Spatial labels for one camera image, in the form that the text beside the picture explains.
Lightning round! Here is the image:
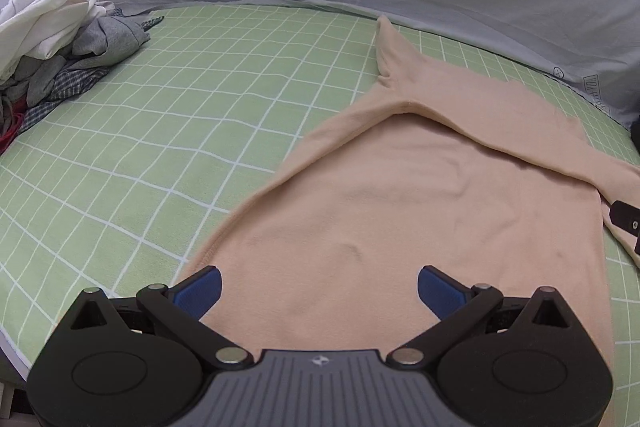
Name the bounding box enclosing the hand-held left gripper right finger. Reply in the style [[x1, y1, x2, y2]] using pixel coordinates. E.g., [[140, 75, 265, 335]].
[[387, 265, 587, 371]]

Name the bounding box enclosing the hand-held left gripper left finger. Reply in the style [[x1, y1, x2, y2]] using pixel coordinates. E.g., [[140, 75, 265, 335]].
[[69, 265, 254, 371]]

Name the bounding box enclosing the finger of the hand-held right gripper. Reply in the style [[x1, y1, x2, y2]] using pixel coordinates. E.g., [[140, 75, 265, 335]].
[[610, 200, 640, 256]]

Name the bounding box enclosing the beige long-sleeve shirt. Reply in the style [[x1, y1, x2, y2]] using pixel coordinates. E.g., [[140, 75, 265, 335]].
[[172, 14, 640, 373]]

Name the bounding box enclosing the green grid bed sheet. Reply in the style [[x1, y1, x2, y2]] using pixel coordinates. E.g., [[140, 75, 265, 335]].
[[0, 2, 640, 427]]

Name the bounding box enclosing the red garment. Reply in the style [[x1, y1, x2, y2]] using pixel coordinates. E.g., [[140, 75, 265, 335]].
[[0, 106, 27, 154]]

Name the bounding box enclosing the plaid garment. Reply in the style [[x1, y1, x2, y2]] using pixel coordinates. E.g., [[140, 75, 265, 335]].
[[20, 14, 166, 130]]

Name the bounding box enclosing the grey garment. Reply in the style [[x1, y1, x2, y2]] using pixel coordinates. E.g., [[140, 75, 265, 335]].
[[15, 9, 152, 106]]

